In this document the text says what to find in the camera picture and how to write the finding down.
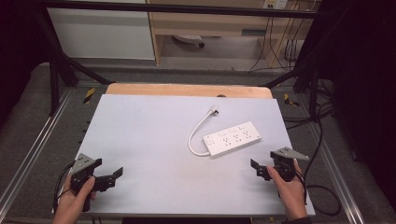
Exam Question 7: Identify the white cabinet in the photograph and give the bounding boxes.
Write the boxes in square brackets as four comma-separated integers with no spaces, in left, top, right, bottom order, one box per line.
[46,0,156,61]

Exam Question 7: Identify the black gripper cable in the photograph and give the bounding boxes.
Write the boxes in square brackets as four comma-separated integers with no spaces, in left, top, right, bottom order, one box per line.
[291,105,343,217]
[51,161,78,217]

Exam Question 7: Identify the person's left hand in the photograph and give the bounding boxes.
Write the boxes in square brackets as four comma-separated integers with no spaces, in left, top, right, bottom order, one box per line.
[50,175,97,224]

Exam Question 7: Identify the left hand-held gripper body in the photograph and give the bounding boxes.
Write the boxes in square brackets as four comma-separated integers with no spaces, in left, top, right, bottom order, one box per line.
[70,153,108,213]

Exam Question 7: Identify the black floor cables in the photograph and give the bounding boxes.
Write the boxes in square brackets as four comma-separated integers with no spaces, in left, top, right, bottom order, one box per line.
[282,78,335,131]

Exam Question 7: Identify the wooden table board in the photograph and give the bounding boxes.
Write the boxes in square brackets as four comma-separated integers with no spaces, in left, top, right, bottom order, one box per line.
[105,82,275,100]

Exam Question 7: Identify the person's right hand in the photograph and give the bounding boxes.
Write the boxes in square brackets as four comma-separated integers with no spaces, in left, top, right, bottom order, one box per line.
[266,159,309,222]

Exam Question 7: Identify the black curtain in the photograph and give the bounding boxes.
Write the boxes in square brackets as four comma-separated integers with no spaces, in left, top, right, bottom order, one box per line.
[0,0,60,125]
[300,0,396,213]

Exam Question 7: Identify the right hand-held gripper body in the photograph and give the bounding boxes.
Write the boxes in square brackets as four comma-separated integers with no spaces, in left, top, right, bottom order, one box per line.
[269,147,310,183]

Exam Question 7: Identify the white power strip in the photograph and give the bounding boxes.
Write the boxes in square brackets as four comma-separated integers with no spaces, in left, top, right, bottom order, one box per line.
[202,120,262,159]

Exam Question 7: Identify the wooden desk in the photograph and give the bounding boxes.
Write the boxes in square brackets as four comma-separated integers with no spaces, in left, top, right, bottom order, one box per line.
[146,0,316,67]

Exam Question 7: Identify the white power strip cable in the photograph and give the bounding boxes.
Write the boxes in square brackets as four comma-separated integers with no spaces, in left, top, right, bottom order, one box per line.
[187,110,214,158]

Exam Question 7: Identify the yellow cable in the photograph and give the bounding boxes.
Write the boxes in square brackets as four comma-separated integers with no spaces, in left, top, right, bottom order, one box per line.
[271,0,317,69]

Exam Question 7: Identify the black metal frame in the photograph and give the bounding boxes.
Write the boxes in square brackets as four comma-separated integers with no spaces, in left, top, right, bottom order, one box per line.
[31,0,331,117]

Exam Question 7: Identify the aluminium rail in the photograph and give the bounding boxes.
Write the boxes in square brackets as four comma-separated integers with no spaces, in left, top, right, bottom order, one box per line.
[306,122,366,224]
[0,88,77,213]

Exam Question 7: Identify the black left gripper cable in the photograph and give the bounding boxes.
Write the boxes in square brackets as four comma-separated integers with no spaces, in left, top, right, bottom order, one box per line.
[51,161,78,217]

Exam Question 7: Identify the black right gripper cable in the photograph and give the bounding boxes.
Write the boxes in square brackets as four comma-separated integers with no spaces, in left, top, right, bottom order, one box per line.
[291,105,343,217]

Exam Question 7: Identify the black hanging cables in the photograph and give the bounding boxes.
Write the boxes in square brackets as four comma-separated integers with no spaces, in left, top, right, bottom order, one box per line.
[247,13,304,73]

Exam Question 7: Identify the white wall socket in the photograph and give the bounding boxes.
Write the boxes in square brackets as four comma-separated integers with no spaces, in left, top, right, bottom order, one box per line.
[262,0,290,10]

